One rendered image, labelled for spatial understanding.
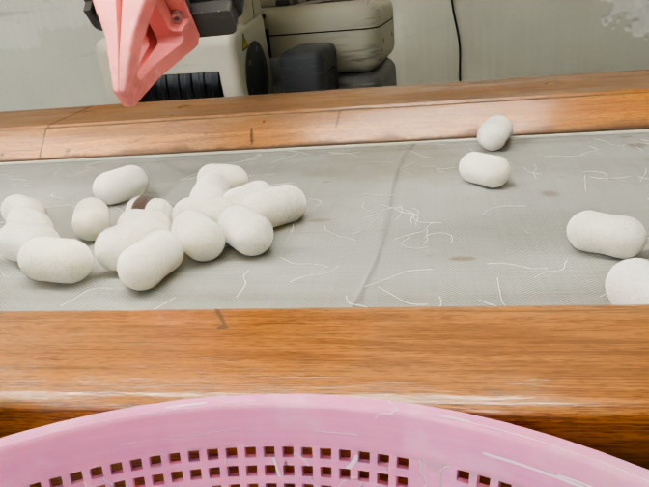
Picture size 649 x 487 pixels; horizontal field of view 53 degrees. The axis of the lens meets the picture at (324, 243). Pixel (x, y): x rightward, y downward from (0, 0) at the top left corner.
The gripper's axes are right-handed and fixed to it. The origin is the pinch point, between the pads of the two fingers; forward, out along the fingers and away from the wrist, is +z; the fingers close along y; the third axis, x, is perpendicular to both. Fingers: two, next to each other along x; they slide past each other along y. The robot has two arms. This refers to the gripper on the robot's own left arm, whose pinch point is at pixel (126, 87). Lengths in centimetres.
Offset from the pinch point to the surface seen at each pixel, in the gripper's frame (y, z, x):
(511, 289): 19.5, 13.0, -0.8
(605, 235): 23.6, 10.4, -0.1
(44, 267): -1.1, 11.6, -1.6
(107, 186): -3.3, 2.8, 5.6
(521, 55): 47, -133, 150
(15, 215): -5.9, 6.9, 1.6
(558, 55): 59, -131, 150
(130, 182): -2.3, 2.1, 6.4
